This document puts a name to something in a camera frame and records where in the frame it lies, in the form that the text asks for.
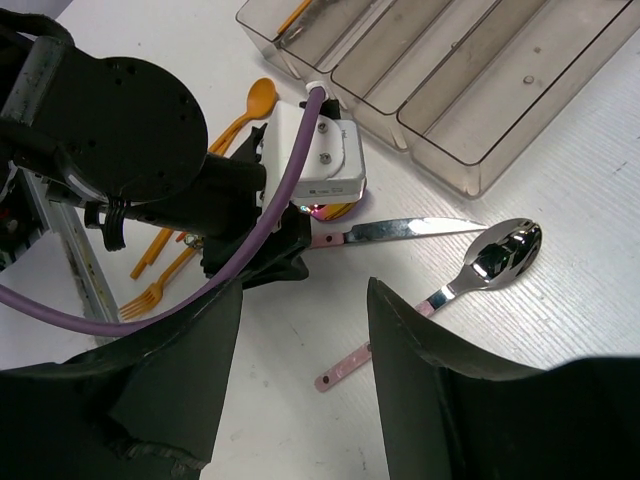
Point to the orange plastic chopstick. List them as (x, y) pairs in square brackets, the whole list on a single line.
[(152, 252)]

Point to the aluminium table edge rail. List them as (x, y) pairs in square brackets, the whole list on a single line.
[(89, 278)]

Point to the iridescent rainbow metal spoon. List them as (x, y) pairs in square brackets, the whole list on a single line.
[(322, 213)]

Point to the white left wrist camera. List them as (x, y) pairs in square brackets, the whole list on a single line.
[(334, 171)]

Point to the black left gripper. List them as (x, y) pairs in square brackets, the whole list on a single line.
[(221, 206)]

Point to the clear four-compartment utensil organizer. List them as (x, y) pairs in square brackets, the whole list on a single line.
[(462, 87)]

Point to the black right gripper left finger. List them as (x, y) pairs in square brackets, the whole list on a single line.
[(145, 406)]

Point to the orange plastic knife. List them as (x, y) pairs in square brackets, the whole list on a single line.
[(297, 12)]

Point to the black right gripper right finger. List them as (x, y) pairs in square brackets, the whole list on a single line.
[(451, 410)]

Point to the orange plastic spoon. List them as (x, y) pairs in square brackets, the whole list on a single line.
[(261, 100)]

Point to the yellow-orange fork near edge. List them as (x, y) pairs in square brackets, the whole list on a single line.
[(152, 296)]

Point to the pink-handled metal spoon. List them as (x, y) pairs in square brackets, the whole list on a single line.
[(494, 260)]

